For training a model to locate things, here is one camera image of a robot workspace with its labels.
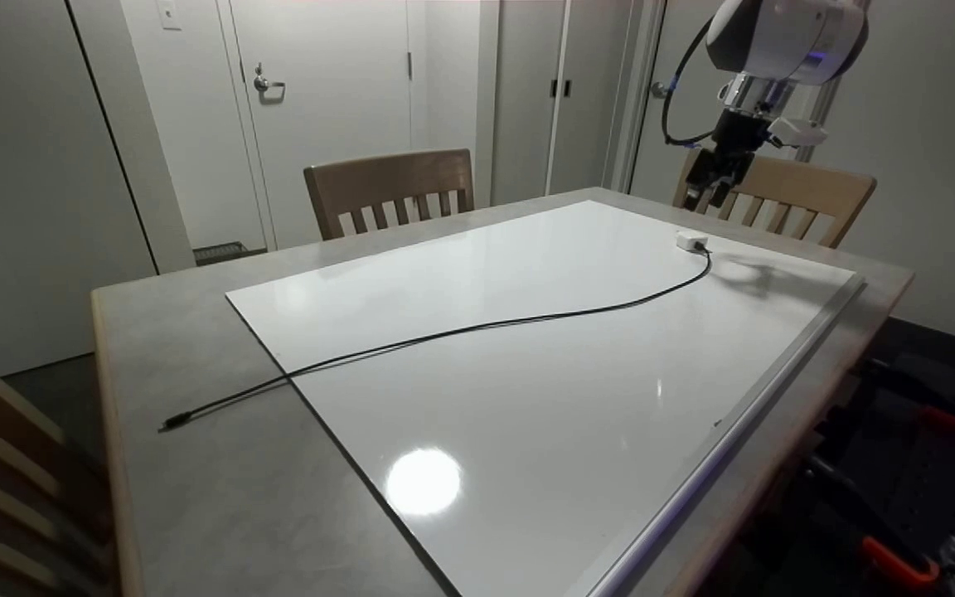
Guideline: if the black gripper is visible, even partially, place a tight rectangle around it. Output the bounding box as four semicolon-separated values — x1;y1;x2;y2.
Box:
684;107;776;215

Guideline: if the black charger cable white plug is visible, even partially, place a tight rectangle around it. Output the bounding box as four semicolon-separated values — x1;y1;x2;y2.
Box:
156;228;716;435

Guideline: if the white door with round knob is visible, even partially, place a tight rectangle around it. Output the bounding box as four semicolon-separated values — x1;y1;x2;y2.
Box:
626;0;853;211

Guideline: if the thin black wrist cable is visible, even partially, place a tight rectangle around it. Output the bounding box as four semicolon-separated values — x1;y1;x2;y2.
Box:
660;12;724;148

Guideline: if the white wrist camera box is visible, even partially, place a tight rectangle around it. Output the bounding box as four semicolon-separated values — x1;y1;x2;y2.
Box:
765;107;837;167

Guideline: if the white whiteboard with metal rail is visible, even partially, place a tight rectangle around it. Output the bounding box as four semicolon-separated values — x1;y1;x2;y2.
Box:
221;194;869;597

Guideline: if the red-handled bar clamp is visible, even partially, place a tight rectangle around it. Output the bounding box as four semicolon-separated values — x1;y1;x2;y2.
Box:
915;402;955;443

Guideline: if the white door with lever handle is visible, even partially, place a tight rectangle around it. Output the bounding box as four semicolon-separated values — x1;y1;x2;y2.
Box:
215;0;419;252

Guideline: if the orange-handled bar clamp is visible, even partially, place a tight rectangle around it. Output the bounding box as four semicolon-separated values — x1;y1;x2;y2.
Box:
859;534;946;597

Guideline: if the silver lever door handle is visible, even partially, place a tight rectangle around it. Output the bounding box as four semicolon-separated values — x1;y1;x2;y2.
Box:
249;63;290;109

